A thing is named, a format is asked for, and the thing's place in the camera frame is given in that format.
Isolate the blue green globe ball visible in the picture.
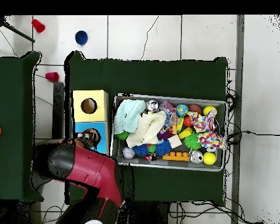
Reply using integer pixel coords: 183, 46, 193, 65
176, 103, 189, 117

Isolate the shallow wire mesh bin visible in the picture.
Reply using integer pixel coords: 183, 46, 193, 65
110, 93, 228, 173

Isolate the blue plastic cup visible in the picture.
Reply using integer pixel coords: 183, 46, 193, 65
75, 30, 89, 46

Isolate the black tripod leg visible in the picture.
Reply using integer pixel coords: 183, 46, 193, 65
0, 15, 36, 43

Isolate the orange toy building block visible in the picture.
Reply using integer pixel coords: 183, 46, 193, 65
162, 151, 190, 162

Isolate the mint waffle cloth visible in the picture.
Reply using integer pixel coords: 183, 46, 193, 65
113, 99, 146, 135

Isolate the cream waffle cloth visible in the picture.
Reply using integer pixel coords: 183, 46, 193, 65
125, 110, 167, 148

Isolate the wooden three-hole sorting box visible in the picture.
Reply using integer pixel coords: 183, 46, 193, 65
71, 89, 110, 155

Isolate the colourful heart print cloth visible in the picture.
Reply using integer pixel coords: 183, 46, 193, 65
187, 109, 226, 152

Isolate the green spiky rubber ball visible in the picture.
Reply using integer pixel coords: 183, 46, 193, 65
183, 132, 202, 151

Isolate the yellow ball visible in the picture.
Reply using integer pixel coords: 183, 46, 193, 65
202, 105, 218, 117
202, 152, 217, 166

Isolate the side table with green cloth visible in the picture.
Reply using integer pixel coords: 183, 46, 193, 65
0, 51, 44, 202

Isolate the dark green tablecloth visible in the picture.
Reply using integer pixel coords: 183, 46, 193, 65
64, 50, 229, 207

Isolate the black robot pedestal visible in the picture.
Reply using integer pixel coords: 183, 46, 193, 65
121, 201, 172, 224

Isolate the black power cable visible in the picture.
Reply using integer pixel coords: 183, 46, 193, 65
227, 130, 280, 144

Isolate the plain wooden block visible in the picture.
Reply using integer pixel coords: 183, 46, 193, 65
167, 134, 183, 149

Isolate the magenta plastic cup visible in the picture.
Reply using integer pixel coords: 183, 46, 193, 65
45, 71, 60, 83

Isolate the red plastic cup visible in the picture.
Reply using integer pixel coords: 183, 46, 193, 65
31, 19, 46, 33

